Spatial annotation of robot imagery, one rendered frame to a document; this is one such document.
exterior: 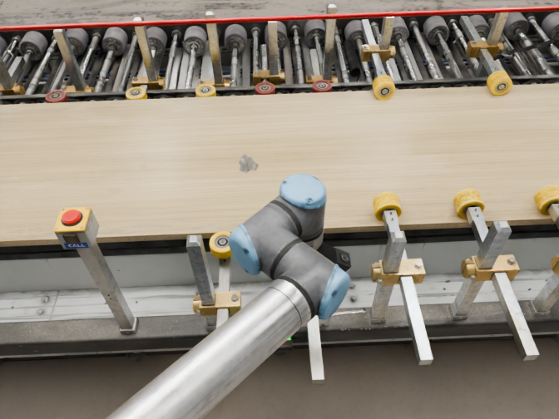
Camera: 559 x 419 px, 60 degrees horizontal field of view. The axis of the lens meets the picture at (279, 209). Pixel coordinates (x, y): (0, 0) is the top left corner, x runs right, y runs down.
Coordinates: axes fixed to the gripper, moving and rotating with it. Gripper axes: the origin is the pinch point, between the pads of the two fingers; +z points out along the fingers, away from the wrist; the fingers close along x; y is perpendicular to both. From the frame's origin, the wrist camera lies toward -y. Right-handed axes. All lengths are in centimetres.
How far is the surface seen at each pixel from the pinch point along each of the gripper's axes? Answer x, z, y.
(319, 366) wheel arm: 14.0, 15.0, -1.8
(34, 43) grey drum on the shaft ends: -154, 18, 120
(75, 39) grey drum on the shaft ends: -157, 18, 101
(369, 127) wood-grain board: -74, 11, -28
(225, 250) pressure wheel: -20.2, 10.5, 22.8
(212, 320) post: -6.0, 25.7, 27.6
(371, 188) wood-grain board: -43, 11, -24
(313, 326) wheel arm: 2.8, 15.1, -1.2
